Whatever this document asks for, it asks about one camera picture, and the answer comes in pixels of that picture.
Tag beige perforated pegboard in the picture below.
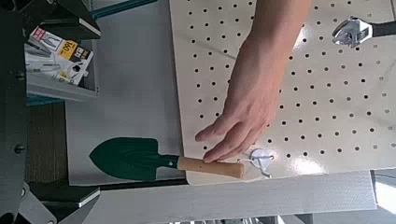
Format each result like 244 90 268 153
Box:
168 0 396 187

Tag person's bare forearm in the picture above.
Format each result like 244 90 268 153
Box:
247 0 313 48

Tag person's bare hand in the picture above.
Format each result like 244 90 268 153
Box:
194 36 304 164

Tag adjustable wrench with black handle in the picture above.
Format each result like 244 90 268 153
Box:
331 16 396 49

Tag white base metal peg hook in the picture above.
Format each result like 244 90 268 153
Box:
241 147 276 180

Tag packaged pliers on printed card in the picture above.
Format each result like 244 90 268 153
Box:
24 26 95 87

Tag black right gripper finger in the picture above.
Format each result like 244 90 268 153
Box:
18 0 101 41
12 182 101 224

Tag green trowel with wooden handle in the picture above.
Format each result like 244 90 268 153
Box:
89 136 246 182

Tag grey and teal plastic crate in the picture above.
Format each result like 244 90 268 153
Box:
24 18 101 107

